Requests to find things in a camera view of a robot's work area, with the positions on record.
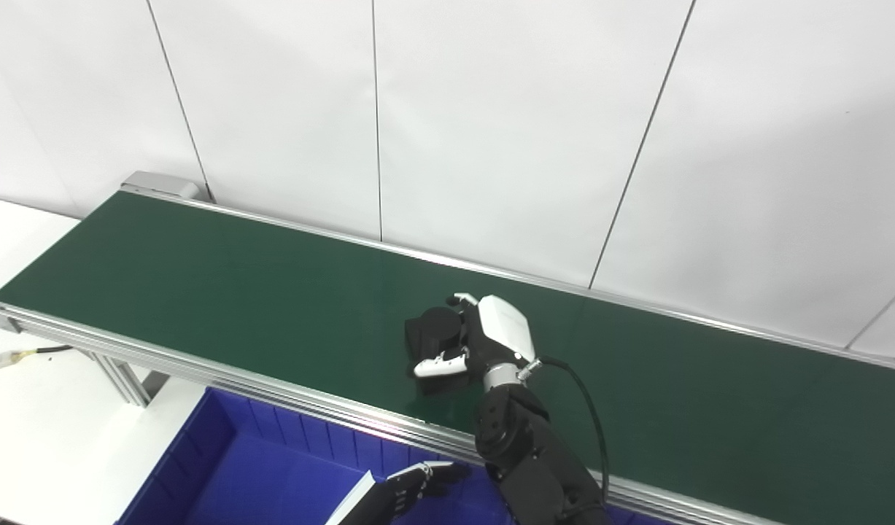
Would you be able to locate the black cylinder part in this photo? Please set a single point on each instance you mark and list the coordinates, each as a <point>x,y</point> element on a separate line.
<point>436,332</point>

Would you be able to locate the grey conveyor motor housing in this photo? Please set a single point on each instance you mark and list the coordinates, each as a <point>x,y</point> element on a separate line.
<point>155,182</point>

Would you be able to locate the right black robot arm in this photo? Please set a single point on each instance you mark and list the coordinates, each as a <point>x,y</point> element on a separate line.
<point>527,452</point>

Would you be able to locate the green conveyor belt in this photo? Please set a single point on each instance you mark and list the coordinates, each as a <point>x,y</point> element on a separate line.
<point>199,370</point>
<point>272,306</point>

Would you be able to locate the blue plastic bin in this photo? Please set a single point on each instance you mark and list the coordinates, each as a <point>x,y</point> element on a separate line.
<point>629,518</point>
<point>257,474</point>

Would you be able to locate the aluminium conveyor leg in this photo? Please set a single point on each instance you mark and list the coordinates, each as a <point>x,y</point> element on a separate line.
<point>122,379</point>

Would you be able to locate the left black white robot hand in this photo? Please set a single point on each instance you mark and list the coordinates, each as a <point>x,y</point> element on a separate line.
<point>403,488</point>

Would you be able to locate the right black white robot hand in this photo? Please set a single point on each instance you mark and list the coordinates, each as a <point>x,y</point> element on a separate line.
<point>502,328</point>

